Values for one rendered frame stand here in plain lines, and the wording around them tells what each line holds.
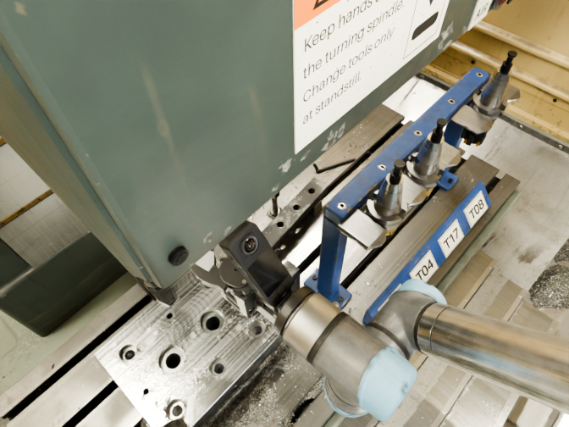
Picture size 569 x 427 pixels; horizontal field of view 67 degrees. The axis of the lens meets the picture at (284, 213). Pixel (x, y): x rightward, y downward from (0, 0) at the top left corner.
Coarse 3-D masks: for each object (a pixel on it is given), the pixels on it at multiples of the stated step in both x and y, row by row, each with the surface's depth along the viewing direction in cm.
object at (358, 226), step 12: (348, 216) 69; (360, 216) 69; (336, 228) 69; (348, 228) 68; (360, 228) 68; (372, 228) 68; (384, 228) 68; (360, 240) 67; (372, 240) 67; (384, 240) 67
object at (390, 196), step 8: (384, 184) 64; (392, 184) 63; (400, 184) 63; (384, 192) 65; (392, 192) 64; (400, 192) 65; (376, 200) 68; (384, 200) 66; (392, 200) 65; (400, 200) 66; (376, 208) 68; (384, 208) 67; (392, 208) 67; (400, 208) 68
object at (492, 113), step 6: (480, 90) 84; (474, 96) 83; (474, 102) 82; (504, 102) 82; (474, 108) 83; (480, 108) 81; (486, 108) 81; (492, 108) 81; (498, 108) 81; (504, 108) 82; (486, 114) 81; (492, 114) 81; (498, 114) 81; (492, 120) 82
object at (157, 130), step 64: (0, 0) 10; (64, 0) 11; (128, 0) 13; (192, 0) 14; (256, 0) 16; (0, 64) 12; (64, 64) 12; (128, 64) 14; (192, 64) 16; (256, 64) 19; (0, 128) 24; (64, 128) 14; (128, 128) 15; (192, 128) 18; (256, 128) 21; (64, 192) 20; (128, 192) 17; (192, 192) 20; (256, 192) 25; (128, 256) 21; (192, 256) 24
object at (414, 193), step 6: (402, 174) 74; (408, 180) 73; (414, 180) 73; (378, 186) 73; (408, 186) 72; (414, 186) 72; (420, 186) 72; (402, 192) 72; (408, 192) 72; (414, 192) 72; (420, 192) 72; (408, 198) 71; (414, 198) 71; (420, 198) 71; (408, 204) 70; (414, 204) 71
